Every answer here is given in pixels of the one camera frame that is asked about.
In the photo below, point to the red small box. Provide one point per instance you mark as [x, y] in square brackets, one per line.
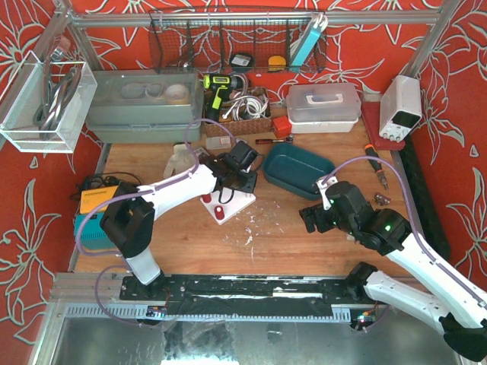
[281, 127]

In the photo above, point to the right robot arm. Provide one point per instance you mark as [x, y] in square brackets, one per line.
[450, 303]

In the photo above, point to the blue white device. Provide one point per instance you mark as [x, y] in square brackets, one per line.
[301, 48]

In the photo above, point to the teal electronic box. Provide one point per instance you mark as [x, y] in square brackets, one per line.
[93, 237]

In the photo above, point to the small white cardboard box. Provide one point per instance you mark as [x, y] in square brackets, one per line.
[216, 143]

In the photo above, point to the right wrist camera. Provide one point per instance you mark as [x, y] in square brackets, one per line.
[323, 184]

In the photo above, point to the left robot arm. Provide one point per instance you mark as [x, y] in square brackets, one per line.
[130, 215]

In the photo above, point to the black mounting base rail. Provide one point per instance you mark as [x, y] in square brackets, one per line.
[245, 295]

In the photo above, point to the red pad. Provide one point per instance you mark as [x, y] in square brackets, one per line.
[370, 113]

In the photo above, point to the orange handled screwdriver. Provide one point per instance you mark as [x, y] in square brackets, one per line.
[376, 165]

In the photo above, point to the yellow electronic box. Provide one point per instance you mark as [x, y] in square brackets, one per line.
[94, 197]

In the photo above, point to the clear acrylic bin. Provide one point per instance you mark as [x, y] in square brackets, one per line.
[44, 108]

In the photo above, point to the small metal parts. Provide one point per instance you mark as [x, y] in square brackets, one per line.
[381, 199]

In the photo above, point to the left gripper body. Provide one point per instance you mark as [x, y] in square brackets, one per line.
[243, 181]

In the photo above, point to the white plastic toolbox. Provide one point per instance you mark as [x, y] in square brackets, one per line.
[323, 108]

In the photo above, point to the black wire basket shelf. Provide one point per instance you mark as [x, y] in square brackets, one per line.
[202, 39]

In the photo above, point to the yellow tape measure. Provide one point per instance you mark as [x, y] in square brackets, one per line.
[276, 64]

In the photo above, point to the green cordless drill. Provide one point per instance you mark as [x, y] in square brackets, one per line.
[221, 87]

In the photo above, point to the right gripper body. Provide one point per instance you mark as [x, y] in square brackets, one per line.
[314, 217]

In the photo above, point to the white control box with knob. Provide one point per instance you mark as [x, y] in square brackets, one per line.
[200, 152]

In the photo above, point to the white power supply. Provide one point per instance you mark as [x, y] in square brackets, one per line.
[400, 108]

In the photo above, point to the white peg base plate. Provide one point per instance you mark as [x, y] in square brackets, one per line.
[232, 201]

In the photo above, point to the teal plastic tray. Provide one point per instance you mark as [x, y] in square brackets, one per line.
[296, 170]

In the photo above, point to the red handled ratchet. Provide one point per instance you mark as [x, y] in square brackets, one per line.
[260, 141]

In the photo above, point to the white work glove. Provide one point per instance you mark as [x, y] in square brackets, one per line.
[181, 160]

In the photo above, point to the brown basket with cables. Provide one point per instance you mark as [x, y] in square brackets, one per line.
[247, 114]

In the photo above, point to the grey plastic storage box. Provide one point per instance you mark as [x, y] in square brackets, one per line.
[142, 106]

